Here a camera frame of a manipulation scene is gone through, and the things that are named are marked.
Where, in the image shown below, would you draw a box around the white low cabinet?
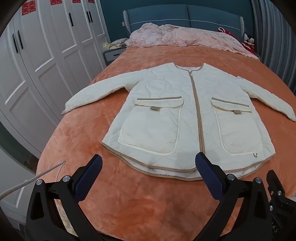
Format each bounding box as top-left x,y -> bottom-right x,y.
0,146 -> 38,224

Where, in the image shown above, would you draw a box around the grey curtain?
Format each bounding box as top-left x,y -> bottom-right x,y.
252,0 -> 296,93

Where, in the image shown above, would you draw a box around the blue upholstered headboard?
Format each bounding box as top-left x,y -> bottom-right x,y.
122,3 -> 245,41

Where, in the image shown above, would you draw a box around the white cable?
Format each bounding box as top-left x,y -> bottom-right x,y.
0,161 -> 66,200

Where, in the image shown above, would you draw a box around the orange plush blanket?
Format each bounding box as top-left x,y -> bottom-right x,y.
36,45 -> 296,241

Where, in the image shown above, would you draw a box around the pink lace bed cover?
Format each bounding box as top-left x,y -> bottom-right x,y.
125,23 -> 259,59

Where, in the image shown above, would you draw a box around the red bag with white cord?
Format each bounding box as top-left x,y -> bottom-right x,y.
218,27 -> 234,36

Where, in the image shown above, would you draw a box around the cream quilted jacket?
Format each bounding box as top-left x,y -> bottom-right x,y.
61,62 -> 296,181

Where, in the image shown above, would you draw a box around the plush toys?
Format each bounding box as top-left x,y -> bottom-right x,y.
243,34 -> 255,46

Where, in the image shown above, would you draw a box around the white panelled wardrobe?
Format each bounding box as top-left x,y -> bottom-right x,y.
0,0 -> 108,154

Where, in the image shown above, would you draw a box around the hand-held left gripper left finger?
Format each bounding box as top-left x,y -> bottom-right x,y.
26,154 -> 103,241

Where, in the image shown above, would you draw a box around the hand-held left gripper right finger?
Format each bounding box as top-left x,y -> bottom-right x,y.
195,152 -> 275,241

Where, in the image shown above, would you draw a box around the grey nightstand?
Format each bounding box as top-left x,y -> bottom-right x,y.
103,47 -> 127,67

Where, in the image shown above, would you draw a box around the pale yellow folded cloth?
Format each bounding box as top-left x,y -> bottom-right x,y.
103,38 -> 129,50

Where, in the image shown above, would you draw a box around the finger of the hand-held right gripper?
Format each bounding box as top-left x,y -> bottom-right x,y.
266,170 -> 288,200

